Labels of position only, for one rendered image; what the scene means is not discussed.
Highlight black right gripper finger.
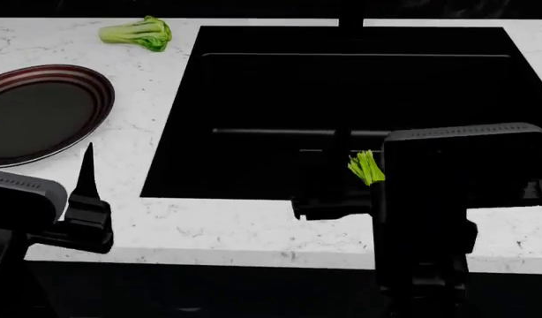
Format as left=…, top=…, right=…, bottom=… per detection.
left=298, top=128, right=373, bottom=200

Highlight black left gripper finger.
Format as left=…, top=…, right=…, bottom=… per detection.
left=64, top=141, right=111, bottom=233

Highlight green leafy vegetable piece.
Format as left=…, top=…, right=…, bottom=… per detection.
left=346, top=148, right=387, bottom=187

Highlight dark red rimmed plate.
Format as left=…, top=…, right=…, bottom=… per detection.
left=0, top=64, right=117, bottom=169

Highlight black kitchen sink basin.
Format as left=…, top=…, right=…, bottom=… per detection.
left=139, top=25, right=542, bottom=201

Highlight black sink faucet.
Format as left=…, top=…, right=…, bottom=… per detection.
left=337, top=0, right=365, bottom=32

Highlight green broccoli floret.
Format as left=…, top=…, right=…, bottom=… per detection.
left=98, top=15, right=173, bottom=53

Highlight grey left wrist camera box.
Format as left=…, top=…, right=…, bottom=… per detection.
left=0, top=170, right=70, bottom=223

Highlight dark right wrist camera box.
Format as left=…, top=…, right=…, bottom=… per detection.
left=382, top=122, right=542, bottom=213

